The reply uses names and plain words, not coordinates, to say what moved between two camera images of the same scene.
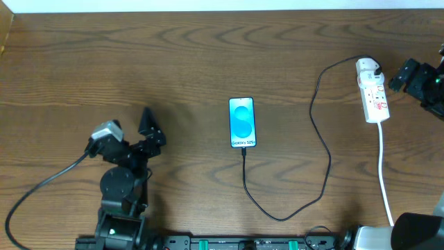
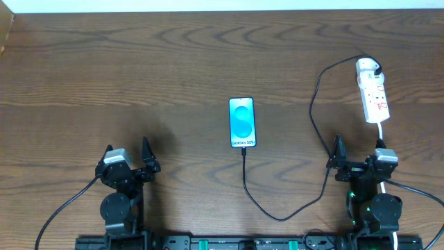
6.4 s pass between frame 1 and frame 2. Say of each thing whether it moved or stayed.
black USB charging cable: stayed
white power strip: stayed
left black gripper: moved
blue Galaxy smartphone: stayed
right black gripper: moved
